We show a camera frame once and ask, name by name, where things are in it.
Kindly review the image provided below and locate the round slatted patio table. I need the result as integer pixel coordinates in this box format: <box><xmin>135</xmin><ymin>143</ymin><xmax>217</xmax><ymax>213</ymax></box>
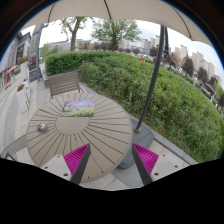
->
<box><xmin>27</xmin><ymin>93</ymin><xmax>132</xmax><ymax>182</ymax></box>

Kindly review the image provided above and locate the small grey computer mouse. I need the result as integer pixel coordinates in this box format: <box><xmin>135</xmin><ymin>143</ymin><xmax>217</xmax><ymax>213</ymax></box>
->
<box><xmin>38</xmin><ymin>123</ymin><xmax>47</xmax><ymax>132</ymax></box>

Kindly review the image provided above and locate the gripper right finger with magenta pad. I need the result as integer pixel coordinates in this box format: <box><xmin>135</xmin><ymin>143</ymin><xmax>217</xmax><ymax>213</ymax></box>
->
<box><xmin>132</xmin><ymin>143</ymin><xmax>181</xmax><ymax>185</ymax></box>

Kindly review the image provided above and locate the white planter box with flowers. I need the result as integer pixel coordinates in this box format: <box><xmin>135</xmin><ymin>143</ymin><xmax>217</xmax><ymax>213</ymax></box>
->
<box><xmin>16</xmin><ymin>84</ymin><xmax>30</xmax><ymax>113</ymax></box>

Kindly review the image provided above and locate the beige patio umbrella canopy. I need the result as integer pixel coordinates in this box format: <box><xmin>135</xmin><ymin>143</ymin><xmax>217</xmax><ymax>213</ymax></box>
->
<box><xmin>23</xmin><ymin>0</ymin><xmax>212</xmax><ymax>46</ymax></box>

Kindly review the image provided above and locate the brown slatted patio chair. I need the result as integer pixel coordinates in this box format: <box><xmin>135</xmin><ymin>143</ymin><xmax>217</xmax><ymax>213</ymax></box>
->
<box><xmin>49</xmin><ymin>70</ymin><xmax>81</xmax><ymax>97</ymax></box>

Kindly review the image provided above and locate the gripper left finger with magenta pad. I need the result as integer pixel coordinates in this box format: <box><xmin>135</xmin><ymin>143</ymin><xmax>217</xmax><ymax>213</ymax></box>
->
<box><xmin>42</xmin><ymin>144</ymin><xmax>91</xmax><ymax>185</ymax></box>

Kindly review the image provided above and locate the colourful landscape mouse pad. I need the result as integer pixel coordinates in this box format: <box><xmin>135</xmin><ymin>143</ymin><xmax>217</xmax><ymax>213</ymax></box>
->
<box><xmin>61</xmin><ymin>100</ymin><xmax>94</xmax><ymax>117</ymax></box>

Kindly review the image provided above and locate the dark curved umbrella pole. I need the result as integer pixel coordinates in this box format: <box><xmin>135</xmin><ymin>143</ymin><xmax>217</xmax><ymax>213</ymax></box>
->
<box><xmin>135</xmin><ymin>25</ymin><xmax>169</xmax><ymax>133</ymax></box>

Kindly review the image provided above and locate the long green hedge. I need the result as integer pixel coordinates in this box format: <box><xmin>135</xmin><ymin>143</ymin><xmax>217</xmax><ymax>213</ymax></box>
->
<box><xmin>44</xmin><ymin>51</ymin><xmax>224</xmax><ymax>163</ymax></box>

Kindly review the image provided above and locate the grey umbrella base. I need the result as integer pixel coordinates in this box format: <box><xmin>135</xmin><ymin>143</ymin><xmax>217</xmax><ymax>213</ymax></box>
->
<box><xmin>119</xmin><ymin>126</ymin><xmax>154</xmax><ymax>169</ymax></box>

